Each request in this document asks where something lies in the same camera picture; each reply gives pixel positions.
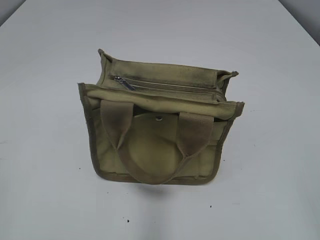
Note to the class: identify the metal zipper pull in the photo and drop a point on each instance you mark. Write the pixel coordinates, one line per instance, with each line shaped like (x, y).
(124, 83)

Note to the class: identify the olive yellow canvas bag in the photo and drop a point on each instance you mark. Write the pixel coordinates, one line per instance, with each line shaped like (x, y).
(169, 131)

